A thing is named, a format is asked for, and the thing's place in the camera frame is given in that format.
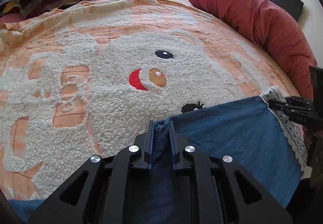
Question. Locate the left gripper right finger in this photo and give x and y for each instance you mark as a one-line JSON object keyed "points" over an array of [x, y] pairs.
{"points": [[180, 158]]}

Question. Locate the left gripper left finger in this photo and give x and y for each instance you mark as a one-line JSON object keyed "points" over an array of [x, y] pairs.
{"points": [[142, 149]]}

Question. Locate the blue denim pant lace hem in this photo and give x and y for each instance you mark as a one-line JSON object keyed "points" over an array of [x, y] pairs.
{"points": [[247, 163]]}

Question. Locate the orange white bear blanket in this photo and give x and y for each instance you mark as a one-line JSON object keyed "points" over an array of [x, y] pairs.
{"points": [[88, 79]]}

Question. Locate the red rolled duvet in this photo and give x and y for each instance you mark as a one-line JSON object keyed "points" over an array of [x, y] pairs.
{"points": [[269, 26]]}

